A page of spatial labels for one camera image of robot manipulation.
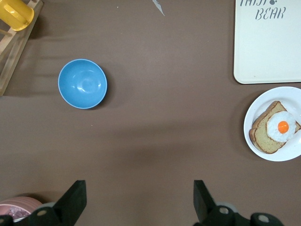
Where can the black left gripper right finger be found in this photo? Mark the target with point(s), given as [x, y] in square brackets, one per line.
[204, 202]

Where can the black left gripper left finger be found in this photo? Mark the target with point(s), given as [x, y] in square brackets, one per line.
[73, 200]

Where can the toast with fried egg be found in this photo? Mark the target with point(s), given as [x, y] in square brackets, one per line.
[261, 136]

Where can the toy fried egg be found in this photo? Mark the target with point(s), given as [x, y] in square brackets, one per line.
[282, 127]

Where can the white round plate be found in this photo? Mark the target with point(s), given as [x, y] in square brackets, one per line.
[256, 106]

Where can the pink ribbed bowl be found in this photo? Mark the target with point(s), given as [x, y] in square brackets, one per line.
[21, 203]

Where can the blue bowl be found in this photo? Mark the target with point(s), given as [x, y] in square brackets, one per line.
[82, 83]

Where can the wooden cup rack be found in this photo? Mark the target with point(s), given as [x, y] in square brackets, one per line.
[14, 58]

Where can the cream bear print tray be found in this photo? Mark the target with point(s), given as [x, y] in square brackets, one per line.
[268, 47]

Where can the yellow mug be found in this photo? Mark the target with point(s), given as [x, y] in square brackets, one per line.
[14, 14]

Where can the white tape scrap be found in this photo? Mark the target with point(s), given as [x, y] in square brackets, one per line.
[159, 7]

